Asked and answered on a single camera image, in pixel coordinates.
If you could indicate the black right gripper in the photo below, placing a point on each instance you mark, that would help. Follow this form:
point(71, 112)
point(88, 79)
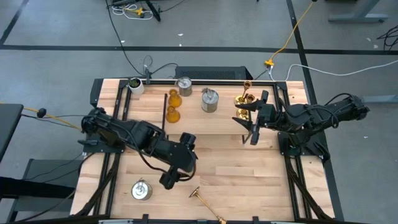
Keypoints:
point(267, 115)

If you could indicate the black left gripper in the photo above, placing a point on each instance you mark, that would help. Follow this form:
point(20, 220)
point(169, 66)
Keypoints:
point(182, 161)

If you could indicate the tall brass candlestick holder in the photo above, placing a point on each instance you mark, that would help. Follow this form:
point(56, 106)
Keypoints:
point(195, 193)
point(239, 100)
point(243, 114)

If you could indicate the scented candle tin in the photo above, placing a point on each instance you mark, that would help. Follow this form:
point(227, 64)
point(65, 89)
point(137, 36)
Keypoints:
point(141, 190)
point(185, 88)
point(210, 102)

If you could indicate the amber ribbed glass candle holder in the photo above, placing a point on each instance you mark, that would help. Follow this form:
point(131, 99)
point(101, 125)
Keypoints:
point(174, 101)
point(172, 116)

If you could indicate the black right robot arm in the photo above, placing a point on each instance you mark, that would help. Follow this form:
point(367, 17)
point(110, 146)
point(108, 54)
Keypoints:
point(326, 118)

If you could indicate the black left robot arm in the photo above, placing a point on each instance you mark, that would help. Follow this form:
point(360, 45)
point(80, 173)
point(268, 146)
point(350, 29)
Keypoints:
point(124, 130)

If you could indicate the small plant in white pot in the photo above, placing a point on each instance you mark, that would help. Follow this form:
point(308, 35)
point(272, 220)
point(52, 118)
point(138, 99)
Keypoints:
point(136, 88)

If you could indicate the silver aluminium extrusion bar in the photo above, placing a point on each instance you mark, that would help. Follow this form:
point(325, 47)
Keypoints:
point(115, 221)
point(284, 222)

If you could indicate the wooden desk with grey legs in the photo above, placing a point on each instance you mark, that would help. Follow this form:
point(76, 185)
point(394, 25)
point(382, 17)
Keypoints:
point(357, 17)

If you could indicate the black side table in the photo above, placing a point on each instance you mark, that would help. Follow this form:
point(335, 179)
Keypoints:
point(9, 124)

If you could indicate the wooden shelf riser black frame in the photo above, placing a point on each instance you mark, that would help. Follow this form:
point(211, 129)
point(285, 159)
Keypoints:
point(202, 124)

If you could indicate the black aluminium rig frame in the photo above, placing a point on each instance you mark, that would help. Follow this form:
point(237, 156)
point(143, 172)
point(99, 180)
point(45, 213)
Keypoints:
point(95, 93)

